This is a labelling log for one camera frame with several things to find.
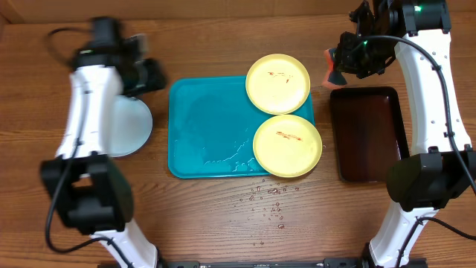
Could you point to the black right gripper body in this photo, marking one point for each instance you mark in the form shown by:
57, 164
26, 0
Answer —
361, 59

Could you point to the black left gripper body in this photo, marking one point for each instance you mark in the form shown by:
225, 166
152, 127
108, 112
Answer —
143, 80

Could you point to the light blue plate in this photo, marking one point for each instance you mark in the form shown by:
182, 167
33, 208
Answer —
131, 126

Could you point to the red black sponge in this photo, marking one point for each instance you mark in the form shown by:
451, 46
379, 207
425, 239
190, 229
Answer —
333, 79

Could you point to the yellow-green plate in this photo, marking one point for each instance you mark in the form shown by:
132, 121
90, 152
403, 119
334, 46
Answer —
277, 84
287, 146

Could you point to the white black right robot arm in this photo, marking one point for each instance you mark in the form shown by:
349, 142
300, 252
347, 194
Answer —
440, 165

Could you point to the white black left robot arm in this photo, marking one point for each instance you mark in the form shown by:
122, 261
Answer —
106, 119

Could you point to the teal plastic tray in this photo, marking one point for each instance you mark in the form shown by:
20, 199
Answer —
212, 124

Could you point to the black water tray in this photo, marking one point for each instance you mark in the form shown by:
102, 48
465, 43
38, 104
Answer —
369, 133

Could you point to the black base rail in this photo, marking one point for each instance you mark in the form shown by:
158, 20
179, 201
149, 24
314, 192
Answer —
326, 263

